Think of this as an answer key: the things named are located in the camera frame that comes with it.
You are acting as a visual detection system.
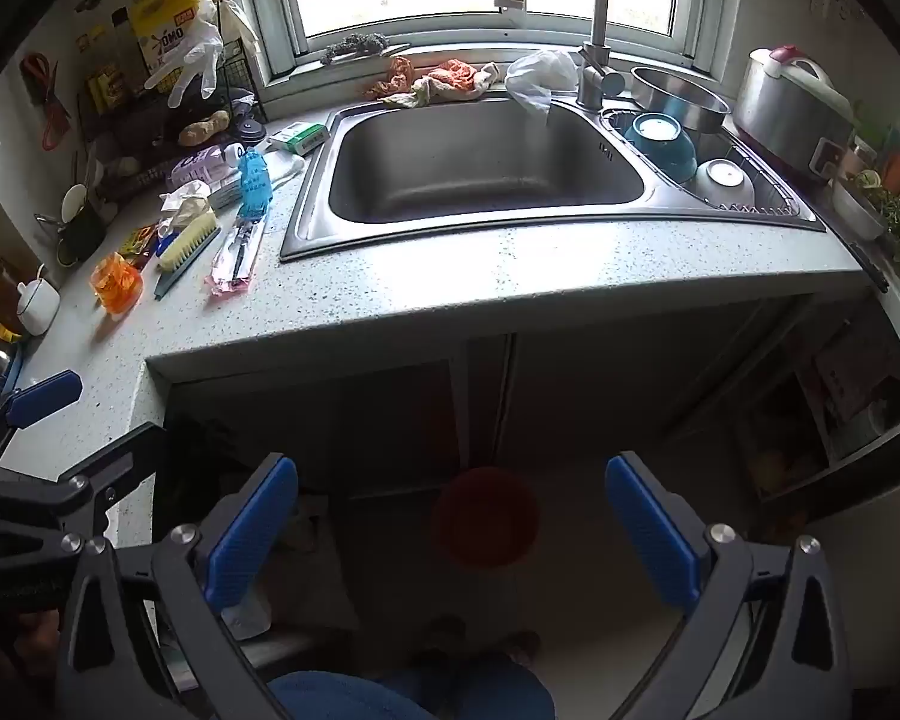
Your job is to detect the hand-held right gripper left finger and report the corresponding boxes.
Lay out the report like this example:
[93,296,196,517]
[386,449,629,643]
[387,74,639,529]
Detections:
[54,454,301,720]

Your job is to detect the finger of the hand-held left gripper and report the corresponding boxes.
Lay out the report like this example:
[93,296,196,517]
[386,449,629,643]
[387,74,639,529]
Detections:
[0,370,85,466]
[0,422,170,562]

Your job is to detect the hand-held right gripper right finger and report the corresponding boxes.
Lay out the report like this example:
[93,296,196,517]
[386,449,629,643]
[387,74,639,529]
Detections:
[604,451,852,720]

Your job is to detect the orange sauce packet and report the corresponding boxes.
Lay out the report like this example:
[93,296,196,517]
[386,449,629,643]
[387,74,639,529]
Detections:
[90,253,145,314]

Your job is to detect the red trash bin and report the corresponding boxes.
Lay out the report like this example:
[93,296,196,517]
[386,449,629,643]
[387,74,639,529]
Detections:
[431,466,539,569]

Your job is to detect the white green medicine box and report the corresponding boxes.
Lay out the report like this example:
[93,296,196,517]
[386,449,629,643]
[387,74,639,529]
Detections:
[268,121,329,157]

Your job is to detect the blue mat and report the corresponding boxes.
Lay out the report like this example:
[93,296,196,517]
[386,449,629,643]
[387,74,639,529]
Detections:
[0,345,28,392]

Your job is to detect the white lidded jar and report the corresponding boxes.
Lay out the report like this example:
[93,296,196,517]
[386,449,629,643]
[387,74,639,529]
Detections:
[16,264,61,336]

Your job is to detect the black mug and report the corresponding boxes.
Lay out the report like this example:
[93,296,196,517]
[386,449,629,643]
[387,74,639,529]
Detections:
[56,195,110,267]

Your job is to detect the red yellow packet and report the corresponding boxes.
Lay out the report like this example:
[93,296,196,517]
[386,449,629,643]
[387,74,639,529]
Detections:
[118,223,158,271]

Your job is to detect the open shelf unit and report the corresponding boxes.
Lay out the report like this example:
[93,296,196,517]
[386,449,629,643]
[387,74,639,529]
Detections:
[735,304,900,505]

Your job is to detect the scrub brush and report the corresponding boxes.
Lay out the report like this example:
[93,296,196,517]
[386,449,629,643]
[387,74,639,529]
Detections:
[154,210,222,301]

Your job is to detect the crumpled white wrapper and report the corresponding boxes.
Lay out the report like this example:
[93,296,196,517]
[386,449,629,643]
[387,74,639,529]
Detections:
[159,181,212,230]

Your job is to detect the pink printed box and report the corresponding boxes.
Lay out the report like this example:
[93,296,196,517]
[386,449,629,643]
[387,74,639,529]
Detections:
[814,330,900,421]

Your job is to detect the ginger root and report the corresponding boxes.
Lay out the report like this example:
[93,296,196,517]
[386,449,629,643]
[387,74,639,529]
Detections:
[178,111,231,147]

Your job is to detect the yellow packets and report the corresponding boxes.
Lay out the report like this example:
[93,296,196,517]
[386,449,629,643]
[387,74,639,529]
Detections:
[86,64,132,110]

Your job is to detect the black round lid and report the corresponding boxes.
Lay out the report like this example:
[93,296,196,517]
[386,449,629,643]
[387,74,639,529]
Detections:
[232,106,269,147]

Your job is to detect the white bowl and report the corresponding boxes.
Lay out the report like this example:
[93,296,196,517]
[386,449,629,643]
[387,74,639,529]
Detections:
[694,157,756,211]

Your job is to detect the white rubber glove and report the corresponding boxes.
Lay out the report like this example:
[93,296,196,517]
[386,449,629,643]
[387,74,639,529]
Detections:
[145,0,226,110]

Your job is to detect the white dish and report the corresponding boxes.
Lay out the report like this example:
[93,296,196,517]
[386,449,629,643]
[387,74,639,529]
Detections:
[831,172,890,241]

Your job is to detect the teal bowl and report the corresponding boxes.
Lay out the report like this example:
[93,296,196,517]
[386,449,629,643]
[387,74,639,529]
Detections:
[624,112,698,182]

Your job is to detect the yellow detergent box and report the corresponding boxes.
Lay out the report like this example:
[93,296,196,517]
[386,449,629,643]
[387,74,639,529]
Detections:
[127,0,215,76]

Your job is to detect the stainless steel sink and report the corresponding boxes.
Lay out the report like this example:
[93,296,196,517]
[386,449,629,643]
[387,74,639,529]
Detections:
[280,94,827,263]

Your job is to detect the steel basin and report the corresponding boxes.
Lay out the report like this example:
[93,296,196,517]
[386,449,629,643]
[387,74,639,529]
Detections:
[630,66,732,134]

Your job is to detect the hanging white plastic bag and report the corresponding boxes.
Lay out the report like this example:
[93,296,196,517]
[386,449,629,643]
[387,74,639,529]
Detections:
[217,0,260,53]

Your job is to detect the silver rice cooker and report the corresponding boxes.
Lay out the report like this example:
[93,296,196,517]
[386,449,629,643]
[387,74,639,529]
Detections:
[733,46,854,175]

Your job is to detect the green container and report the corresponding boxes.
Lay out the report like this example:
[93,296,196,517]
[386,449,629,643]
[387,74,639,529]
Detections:
[855,101,900,158]

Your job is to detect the orange mesh cloth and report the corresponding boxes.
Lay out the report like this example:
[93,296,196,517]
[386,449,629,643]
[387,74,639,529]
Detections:
[364,56,419,100]

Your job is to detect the dried plant sprig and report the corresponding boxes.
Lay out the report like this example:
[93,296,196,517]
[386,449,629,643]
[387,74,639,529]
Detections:
[321,33,391,65]

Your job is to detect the clear plastic bag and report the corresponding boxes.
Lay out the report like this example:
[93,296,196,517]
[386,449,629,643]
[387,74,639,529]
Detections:
[504,49,580,117]

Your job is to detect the white orange rag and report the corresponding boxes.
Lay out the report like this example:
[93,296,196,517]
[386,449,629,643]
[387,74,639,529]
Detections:
[399,58,503,107]

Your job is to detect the steel faucet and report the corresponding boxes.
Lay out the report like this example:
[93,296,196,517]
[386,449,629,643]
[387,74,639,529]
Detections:
[493,0,635,110]

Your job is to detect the black wire rack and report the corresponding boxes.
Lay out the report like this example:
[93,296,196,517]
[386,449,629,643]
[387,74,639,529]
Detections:
[75,37,267,181]

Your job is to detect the red hanging strap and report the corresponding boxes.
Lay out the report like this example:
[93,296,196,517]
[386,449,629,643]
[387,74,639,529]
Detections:
[21,52,72,155]

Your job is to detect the wire dish drain rack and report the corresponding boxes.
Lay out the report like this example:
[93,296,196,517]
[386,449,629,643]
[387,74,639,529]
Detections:
[600,106,820,222]

